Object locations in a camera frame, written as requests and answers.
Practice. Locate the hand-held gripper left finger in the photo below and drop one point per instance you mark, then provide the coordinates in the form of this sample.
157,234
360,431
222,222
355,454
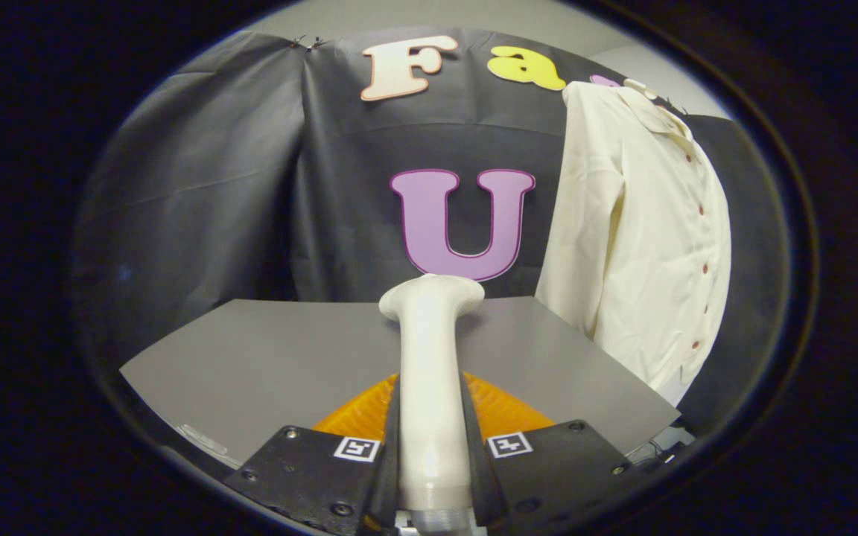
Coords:
389,484

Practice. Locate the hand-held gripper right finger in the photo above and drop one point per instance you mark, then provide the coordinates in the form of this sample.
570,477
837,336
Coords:
482,484

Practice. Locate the white garment steamer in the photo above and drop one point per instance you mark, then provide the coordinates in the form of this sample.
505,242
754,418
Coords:
429,372

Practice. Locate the cream button-up shirt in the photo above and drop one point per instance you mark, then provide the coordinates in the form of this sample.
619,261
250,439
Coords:
645,246

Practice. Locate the white clothes hanger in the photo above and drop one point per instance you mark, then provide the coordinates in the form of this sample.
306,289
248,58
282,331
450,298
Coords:
637,86

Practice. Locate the white cabinet with grey top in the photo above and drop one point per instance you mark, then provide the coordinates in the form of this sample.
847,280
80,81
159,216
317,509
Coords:
265,357

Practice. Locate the white hanging cloth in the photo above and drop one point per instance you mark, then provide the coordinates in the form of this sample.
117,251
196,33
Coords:
675,391

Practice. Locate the black backdrop cloth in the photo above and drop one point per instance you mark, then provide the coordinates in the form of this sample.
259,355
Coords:
213,208

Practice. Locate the black binder clip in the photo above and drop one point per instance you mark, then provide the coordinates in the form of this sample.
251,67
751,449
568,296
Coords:
302,41

